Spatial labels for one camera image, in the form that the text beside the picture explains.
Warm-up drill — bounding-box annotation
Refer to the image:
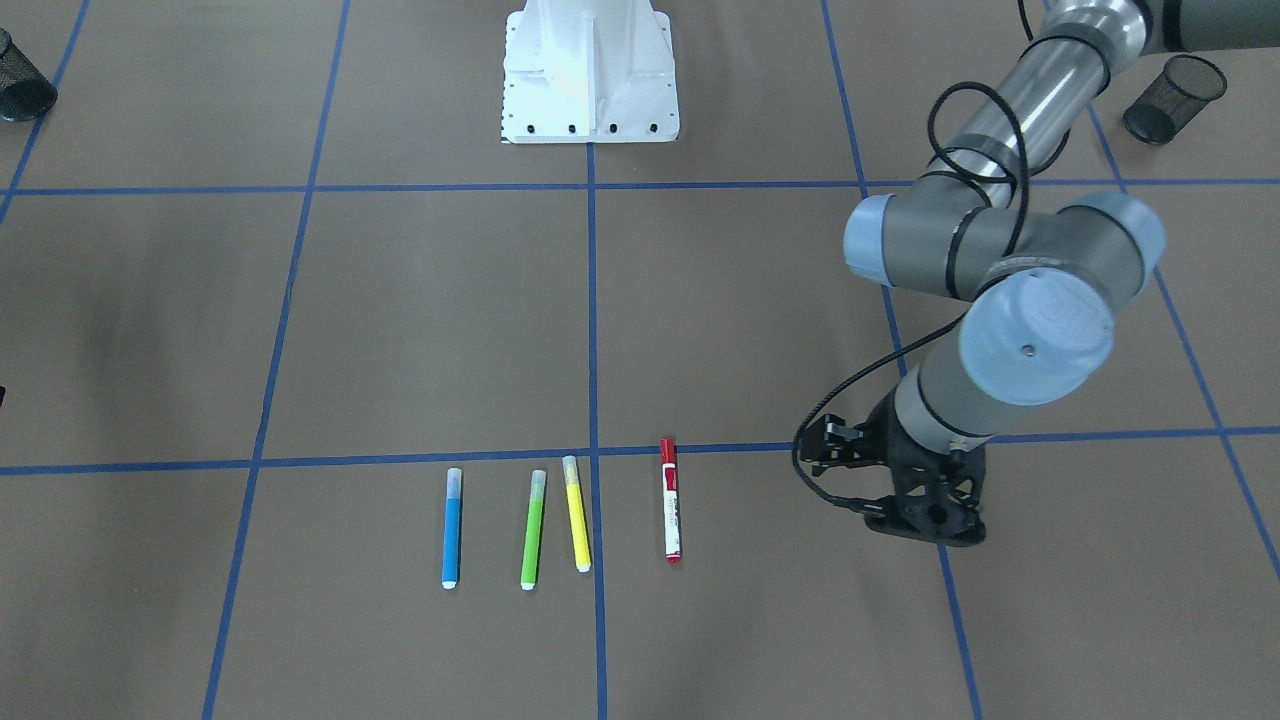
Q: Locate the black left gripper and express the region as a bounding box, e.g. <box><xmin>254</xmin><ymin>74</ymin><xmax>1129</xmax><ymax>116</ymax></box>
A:
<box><xmin>797</xmin><ymin>392</ymin><xmax>925</xmax><ymax>477</ymax></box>

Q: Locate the red white whiteboard marker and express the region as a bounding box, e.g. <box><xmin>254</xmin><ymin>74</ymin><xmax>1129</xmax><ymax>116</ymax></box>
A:
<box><xmin>659</xmin><ymin>437</ymin><xmax>684</xmax><ymax>565</ymax></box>

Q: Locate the blue highlighter pen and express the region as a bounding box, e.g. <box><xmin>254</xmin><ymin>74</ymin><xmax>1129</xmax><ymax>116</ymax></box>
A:
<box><xmin>440</xmin><ymin>468</ymin><xmax>463</xmax><ymax>591</ymax></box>

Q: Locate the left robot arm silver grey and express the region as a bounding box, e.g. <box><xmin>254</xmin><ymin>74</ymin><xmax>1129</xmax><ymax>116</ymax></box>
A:
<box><xmin>792</xmin><ymin>1</ymin><xmax>1277</xmax><ymax>477</ymax></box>

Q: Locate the yellow highlighter pen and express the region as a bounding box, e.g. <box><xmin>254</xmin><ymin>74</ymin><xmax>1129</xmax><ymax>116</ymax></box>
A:
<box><xmin>561</xmin><ymin>455</ymin><xmax>593</xmax><ymax>574</ymax></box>

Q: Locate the green highlighter pen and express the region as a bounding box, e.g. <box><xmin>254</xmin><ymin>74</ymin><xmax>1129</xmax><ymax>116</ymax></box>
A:
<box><xmin>518</xmin><ymin>469</ymin><xmax>547</xmax><ymax>592</ymax></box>

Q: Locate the black mesh cup far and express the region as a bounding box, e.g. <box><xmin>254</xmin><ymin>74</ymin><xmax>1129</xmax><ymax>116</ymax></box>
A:
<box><xmin>1123</xmin><ymin>53</ymin><xmax>1229</xmax><ymax>146</ymax></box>

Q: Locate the black mesh cup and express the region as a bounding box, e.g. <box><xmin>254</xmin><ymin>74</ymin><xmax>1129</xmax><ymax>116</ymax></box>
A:
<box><xmin>1</xmin><ymin>28</ymin><xmax>59</xmax><ymax>123</ymax></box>
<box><xmin>1123</xmin><ymin>53</ymin><xmax>1229</xmax><ymax>146</ymax></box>

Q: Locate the black mesh cup near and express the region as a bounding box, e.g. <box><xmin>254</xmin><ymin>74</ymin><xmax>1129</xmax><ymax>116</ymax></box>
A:
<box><xmin>1</xmin><ymin>28</ymin><xmax>59</xmax><ymax>123</ymax></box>

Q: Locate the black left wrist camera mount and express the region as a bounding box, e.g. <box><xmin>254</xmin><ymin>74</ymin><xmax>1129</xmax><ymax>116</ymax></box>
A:
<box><xmin>864</xmin><ymin>439</ymin><xmax>987</xmax><ymax>548</ymax></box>

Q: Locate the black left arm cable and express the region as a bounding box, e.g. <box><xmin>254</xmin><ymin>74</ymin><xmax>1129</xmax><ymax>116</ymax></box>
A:
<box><xmin>792</xmin><ymin>82</ymin><xmax>1030</xmax><ymax>512</ymax></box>

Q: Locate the white pedestal column base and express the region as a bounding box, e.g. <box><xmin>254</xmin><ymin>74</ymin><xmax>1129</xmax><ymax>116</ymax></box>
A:
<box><xmin>500</xmin><ymin>1</ymin><xmax>681</xmax><ymax>145</ymax></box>

